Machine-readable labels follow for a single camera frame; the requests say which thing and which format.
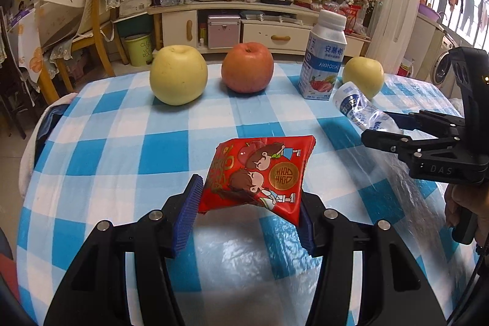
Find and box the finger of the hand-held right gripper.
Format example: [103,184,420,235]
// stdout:
[381,109,465,136]
[361,128,465,167]

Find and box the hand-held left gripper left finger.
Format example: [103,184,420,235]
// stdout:
[44,174,205,326]

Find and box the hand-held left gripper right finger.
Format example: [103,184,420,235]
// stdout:
[298,192,447,326]

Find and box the crushed clear plastic bottle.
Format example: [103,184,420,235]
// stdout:
[332,81,403,136]

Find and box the red cartoon packet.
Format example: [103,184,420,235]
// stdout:
[198,135,318,227]

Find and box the person's right hand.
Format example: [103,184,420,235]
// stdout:
[443,183,489,232]

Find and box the small yellow apple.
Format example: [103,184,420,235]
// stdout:
[342,57,385,99]

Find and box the washing machine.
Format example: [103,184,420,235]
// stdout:
[431,34,461,92]

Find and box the blue checked tablecloth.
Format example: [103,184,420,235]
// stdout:
[15,60,482,326]

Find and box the white yogurt bottle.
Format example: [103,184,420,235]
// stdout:
[299,9,348,101]

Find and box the purple plastic basin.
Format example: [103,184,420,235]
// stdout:
[417,3,439,21]

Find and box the red snack bag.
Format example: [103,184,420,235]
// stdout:
[341,4,362,34]

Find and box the large yellow apple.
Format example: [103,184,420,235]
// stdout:
[149,45,209,106]

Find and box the red apple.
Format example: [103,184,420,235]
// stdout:
[222,42,275,93]

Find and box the cream television cabinet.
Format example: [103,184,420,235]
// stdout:
[147,1,372,55]

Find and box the white blue garment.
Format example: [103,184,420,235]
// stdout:
[19,92,79,199]

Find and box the green waste bin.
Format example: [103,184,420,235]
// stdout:
[121,33,154,68]

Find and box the pink metal case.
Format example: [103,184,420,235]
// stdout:
[207,14,242,50]

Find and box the teal plastic tub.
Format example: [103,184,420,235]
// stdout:
[116,15,153,38]

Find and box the light wooden chair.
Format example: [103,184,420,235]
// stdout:
[38,0,128,93]

